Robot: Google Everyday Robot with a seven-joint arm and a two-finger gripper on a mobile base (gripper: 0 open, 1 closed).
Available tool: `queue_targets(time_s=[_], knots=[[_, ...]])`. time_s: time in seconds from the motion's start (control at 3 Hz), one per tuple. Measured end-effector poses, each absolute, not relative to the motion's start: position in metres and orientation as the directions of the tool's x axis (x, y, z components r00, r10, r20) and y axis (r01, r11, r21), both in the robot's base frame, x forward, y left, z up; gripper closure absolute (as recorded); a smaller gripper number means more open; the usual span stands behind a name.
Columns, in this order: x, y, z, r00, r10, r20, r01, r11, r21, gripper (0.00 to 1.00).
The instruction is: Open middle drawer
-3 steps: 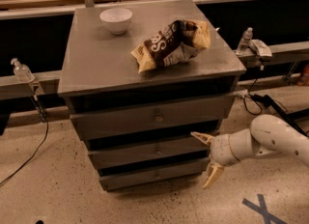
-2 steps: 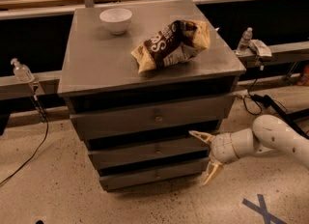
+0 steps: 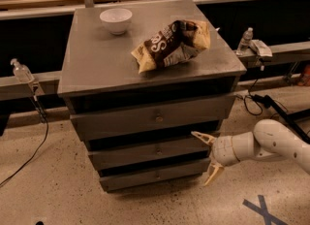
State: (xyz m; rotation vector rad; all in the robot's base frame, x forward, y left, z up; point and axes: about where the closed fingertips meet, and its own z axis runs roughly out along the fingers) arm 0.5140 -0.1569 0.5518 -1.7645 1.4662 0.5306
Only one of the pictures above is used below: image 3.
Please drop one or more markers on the grey metal rail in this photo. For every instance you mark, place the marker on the grey metal rail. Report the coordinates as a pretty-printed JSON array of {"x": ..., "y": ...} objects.
[{"x": 11, "y": 88}]

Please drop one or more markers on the grey drawer cabinet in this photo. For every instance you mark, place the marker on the grey drawer cabinet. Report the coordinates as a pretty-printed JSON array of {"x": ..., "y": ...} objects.
[{"x": 100, "y": 74}]

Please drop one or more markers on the blue tape cross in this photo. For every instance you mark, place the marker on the blue tape cross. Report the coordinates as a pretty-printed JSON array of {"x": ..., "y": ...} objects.
[{"x": 262, "y": 210}]

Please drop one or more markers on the grey top drawer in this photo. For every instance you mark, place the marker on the grey top drawer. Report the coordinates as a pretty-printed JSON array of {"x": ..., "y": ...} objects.
[{"x": 98, "y": 125}]

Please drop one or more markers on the black stand leg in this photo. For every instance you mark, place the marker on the black stand leg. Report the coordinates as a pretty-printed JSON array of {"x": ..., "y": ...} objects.
[{"x": 291, "y": 118}]

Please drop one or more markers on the grey drawer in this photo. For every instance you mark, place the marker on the grey drawer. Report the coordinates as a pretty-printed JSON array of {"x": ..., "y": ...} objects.
[
  {"x": 98, "y": 125},
  {"x": 133, "y": 154},
  {"x": 190, "y": 168}
]

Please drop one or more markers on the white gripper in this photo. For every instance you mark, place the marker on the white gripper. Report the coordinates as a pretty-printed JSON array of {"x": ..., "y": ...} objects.
[{"x": 222, "y": 150}]

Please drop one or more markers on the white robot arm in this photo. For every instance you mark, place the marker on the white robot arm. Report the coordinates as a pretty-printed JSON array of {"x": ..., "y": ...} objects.
[{"x": 269, "y": 140}]

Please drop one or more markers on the clear sanitizer pump bottle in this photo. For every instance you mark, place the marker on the clear sanitizer pump bottle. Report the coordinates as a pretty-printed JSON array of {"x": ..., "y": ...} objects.
[{"x": 21, "y": 72}]

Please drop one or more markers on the grey bottom drawer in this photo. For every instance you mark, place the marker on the grey bottom drawer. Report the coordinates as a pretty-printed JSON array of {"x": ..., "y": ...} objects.
[{"x": 190, "y": 168}]

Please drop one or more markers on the brown yellow chip bag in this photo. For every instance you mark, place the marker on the brown yellow chip bag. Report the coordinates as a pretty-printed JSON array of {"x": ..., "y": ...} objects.
[{"x": 177, "y": 43}]

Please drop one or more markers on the clear plastic water bottle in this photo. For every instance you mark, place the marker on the clear plastic water bottle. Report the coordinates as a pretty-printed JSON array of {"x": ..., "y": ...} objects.
[{"x": 245, "y": 41}]

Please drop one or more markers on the white ceramic bowl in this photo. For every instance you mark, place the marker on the white ceramic bowl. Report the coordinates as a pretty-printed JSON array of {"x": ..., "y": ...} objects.
[{"x": 116, "y": 20}]

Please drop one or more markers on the folded white paper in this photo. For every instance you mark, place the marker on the folded white paper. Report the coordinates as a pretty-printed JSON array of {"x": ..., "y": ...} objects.
[{"x": 260, "y": 48}]

